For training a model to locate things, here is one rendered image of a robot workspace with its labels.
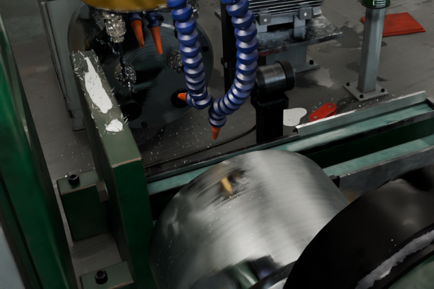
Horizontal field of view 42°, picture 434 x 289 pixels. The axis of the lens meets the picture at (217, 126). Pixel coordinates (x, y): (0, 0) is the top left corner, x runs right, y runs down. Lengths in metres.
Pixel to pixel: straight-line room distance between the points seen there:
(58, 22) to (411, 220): 1.00
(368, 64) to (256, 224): 0.87
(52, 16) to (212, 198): 0.70
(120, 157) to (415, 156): 0.55
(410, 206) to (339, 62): 1.26
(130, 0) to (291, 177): 0.27
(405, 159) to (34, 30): 3.06
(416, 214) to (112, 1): 0.46
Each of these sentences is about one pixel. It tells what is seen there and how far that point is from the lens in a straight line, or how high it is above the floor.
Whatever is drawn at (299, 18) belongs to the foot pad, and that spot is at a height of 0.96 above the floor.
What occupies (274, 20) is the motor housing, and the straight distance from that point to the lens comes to 1.45.
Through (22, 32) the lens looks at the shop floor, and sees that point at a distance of 3.82.
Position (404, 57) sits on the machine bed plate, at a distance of 1.60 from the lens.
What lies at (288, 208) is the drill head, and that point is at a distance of 0.58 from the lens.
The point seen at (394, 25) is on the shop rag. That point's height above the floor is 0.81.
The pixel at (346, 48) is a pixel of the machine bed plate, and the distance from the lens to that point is 1.62.
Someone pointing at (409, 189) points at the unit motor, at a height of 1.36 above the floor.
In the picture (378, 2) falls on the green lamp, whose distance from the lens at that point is 1.30.
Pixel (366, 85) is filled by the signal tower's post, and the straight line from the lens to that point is 1.41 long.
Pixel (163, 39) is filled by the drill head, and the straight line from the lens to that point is 1.03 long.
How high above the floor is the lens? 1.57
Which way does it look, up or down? 36 degrees down
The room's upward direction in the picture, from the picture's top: 4 degrees counter-clockwise
